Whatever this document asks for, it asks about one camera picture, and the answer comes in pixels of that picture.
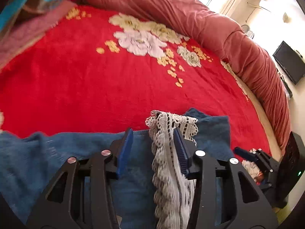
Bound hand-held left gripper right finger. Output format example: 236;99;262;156
173;127;279;229

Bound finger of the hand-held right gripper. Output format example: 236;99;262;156
234;147;259;164

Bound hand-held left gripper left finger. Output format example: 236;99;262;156
26;127;134;229

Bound blue denim lace-trimmed pants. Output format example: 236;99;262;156
0;108;235;229

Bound red floral blanket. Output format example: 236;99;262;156
0;5;272;179

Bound black flat screen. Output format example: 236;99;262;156
273;40;305;85

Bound dusty red quilt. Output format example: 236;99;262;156
77;0;292;148

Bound purple quilted pillow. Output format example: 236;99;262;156
0;0;77;69

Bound blue brown striped blanket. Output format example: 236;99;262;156
0;0;69;41

